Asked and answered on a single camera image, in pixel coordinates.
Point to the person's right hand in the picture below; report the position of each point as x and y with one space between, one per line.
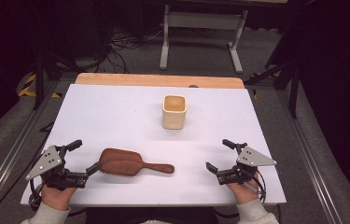
244 191

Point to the yellow black hazard tape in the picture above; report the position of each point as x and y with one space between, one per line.
28 87

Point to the wooden hairbrush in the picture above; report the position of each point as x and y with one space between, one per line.
123 162

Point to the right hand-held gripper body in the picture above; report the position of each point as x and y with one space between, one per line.
252 158

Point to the cream square cup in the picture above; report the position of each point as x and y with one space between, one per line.
174 116

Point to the person's left hand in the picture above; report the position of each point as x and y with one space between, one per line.
57 197

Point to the aluminium floor rail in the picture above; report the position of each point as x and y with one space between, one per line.
309 155
14 146

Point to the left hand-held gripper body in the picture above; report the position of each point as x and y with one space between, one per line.
50 160

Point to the black metal stand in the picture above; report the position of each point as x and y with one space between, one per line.
40 77
293 90

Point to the white foam board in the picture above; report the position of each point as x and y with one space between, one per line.
126 118

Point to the white metal desk frame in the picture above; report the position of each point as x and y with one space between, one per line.
202 21

